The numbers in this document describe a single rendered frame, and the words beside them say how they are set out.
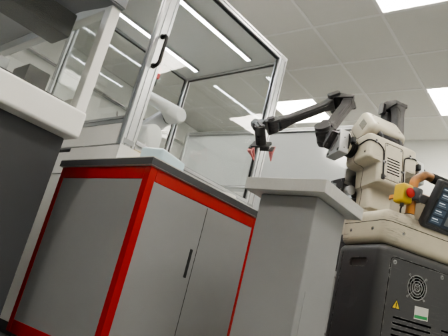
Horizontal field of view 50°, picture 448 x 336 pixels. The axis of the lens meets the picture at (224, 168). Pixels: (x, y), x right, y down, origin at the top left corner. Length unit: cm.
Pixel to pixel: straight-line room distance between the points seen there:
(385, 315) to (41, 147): 130
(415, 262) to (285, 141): 282
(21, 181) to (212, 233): 69
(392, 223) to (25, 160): 128
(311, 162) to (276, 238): 280
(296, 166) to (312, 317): 291
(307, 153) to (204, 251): 263
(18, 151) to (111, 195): 35
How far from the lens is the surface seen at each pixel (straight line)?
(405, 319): 179
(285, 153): 440
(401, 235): 177
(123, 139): 226
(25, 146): 182
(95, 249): 168
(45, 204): 260
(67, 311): 172
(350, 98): 262
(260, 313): 144
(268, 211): 150
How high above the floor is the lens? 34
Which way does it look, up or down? 16 degrees up
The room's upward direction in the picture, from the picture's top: 14 degrees clockwise
